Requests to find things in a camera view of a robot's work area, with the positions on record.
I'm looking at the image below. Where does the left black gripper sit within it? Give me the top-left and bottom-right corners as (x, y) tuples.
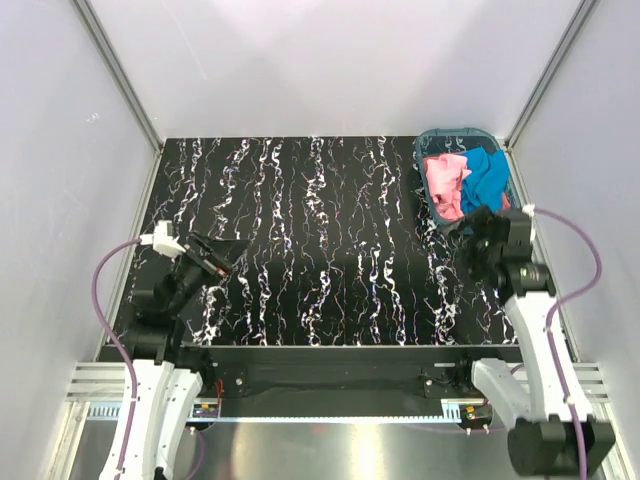
(167, 230), (252, 314)

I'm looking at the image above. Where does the blue t shirt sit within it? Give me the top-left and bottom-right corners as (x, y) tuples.
(461, 147), (511, 215)

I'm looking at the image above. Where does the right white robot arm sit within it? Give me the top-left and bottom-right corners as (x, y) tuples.
(453, 206), (616, 479)

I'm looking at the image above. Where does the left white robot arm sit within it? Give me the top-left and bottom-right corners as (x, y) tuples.
(94, 222), (250, 479)

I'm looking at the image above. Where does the teal transparent plastic bin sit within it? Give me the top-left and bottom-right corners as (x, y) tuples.
(414, 127), (517, 226)

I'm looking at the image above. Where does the light pink t shirt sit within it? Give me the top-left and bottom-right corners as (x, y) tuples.
(424, 153), (471, 222)

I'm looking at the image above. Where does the left small circuit board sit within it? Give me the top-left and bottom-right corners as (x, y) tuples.
(192, 403), (220, 419)

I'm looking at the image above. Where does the small circuit board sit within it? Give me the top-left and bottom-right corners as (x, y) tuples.
(192, 403), (220, 419)
(461, 403), (493, 421)

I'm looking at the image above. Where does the right small circuit board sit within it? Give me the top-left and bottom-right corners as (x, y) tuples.
(461, 403), (493, 421)

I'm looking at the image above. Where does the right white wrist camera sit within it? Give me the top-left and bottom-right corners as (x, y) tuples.
(521, 204), (536, 244)

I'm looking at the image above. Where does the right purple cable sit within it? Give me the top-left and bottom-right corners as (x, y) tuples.
(532, 208), (601, 480)

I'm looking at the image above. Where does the purple cable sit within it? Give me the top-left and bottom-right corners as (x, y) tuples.
(91, 238), (151, 480)
(532, 208), (601, 480)

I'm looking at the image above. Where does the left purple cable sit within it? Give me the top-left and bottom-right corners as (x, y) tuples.
(91, 238), (151, 480)

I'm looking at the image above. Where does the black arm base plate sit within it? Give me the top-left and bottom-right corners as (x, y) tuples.
(176, 345), (517, 399)

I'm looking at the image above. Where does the left aluminium frame post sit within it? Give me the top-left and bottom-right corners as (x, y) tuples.
(70, 0), (164, 153)

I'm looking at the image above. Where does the aluminium frame post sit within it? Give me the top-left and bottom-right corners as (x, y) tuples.
(504, 0), (600, 150)
(70, 0), (164, 153)

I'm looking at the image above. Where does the aluminium front rail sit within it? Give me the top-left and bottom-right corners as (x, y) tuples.
(66, 362), (609, 403)

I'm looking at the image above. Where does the white slotted cable duct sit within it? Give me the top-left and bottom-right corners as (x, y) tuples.
(87, 402), (474, 422)

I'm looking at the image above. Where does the right aluminium frame post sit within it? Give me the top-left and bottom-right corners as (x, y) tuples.
(504, 0), (600, 150)

